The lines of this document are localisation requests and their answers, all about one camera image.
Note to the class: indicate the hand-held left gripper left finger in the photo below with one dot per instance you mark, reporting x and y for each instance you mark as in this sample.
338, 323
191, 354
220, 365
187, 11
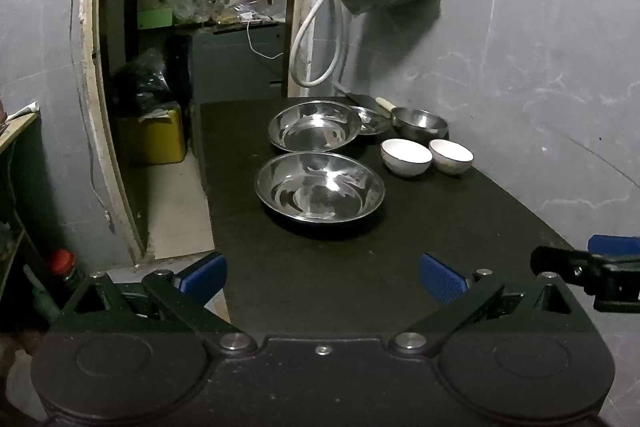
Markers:
205, 279

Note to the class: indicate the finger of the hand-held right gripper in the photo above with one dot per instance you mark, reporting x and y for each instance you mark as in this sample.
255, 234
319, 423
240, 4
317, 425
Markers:
560, 264
615, 244

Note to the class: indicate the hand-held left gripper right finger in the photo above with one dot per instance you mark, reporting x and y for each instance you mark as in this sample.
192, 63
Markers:
442, 279

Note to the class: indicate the white red-rimmed bowl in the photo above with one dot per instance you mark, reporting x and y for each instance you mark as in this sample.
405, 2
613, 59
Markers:
406, 157
451, 156

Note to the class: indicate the steel bowl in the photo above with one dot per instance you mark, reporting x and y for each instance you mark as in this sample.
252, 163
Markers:
420, 122

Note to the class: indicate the small steel plate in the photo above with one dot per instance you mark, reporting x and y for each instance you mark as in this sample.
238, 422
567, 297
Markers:
374, 122

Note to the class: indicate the red-capped bottle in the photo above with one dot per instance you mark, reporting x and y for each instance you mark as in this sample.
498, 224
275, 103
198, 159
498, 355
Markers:
62, 264

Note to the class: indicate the yellow container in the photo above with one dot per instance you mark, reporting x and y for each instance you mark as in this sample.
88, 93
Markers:
155, 137

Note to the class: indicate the grey metal plate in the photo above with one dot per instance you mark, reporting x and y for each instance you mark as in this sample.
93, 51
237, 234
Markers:
384, 104

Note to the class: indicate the black plastic bag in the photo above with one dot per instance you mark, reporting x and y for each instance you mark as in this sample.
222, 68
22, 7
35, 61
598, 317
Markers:
140, 77

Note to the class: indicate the dark grey cabinet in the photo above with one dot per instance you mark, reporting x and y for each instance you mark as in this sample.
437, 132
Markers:
235, 67

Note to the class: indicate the rolled white paper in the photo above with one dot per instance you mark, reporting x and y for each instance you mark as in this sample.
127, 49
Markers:
22, 112

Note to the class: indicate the green box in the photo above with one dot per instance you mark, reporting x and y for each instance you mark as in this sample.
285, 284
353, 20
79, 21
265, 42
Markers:
155, 18

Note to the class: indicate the wooden door frame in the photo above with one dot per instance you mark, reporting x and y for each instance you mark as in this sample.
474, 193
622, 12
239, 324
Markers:
92, 57

